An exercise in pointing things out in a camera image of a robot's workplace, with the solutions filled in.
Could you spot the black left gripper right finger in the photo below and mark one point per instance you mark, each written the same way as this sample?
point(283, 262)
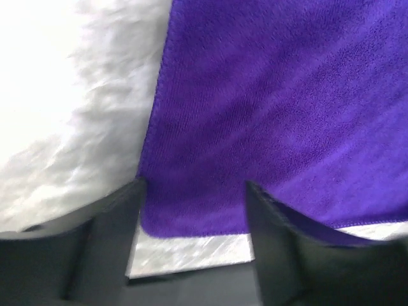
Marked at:
point(299, 261)

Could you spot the purple towel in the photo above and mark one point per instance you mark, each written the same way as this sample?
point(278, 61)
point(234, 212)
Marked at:
point(306, 98)

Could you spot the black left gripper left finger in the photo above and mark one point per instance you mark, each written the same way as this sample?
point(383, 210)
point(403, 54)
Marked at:
point(80, 258)

